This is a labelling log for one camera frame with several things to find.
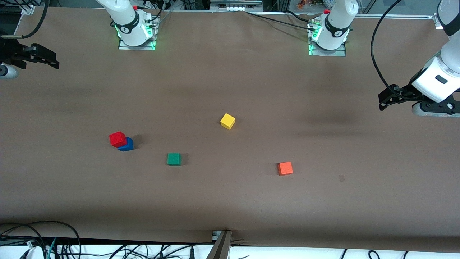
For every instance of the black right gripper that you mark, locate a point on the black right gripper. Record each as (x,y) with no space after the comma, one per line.
(10,50)

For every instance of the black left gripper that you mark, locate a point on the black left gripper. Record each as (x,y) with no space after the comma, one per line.
(408,90)

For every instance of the red wooden block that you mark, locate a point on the red wooden block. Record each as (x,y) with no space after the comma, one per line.
(117,139)

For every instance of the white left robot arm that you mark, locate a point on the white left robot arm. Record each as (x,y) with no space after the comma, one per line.
(336,21)

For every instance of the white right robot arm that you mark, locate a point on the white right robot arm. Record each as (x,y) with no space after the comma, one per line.
(124,18)

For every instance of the blue wooden block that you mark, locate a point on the blue wooden block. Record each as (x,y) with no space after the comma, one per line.
(128,145)

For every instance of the orange wooden block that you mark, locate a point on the orange wooden block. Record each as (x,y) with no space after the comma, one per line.
(285,168)

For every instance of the yellow wooden block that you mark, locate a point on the yellow wooden block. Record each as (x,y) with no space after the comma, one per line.
(227,121)

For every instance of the green wooden block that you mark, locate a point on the green wooden block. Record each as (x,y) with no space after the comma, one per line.
(174,159)

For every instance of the aluminium corner profile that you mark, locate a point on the aluminium corner profile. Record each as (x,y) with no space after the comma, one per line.
(439,22)
(28,9)

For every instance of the grey metal box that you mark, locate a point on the grey metal box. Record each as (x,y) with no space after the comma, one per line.
(235,5)

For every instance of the brown table cover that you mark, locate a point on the brown table cover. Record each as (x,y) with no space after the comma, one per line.
(230,201)

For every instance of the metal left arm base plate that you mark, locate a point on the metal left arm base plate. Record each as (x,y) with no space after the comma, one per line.
(329,53)

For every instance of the aluminium frame rail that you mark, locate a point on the aluminium frame rail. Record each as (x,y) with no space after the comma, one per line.
(395,16)

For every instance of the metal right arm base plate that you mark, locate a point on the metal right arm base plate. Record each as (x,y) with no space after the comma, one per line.
(136,48)

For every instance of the metal camera stand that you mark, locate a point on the metal camera stand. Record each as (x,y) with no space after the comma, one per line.
(221,248)

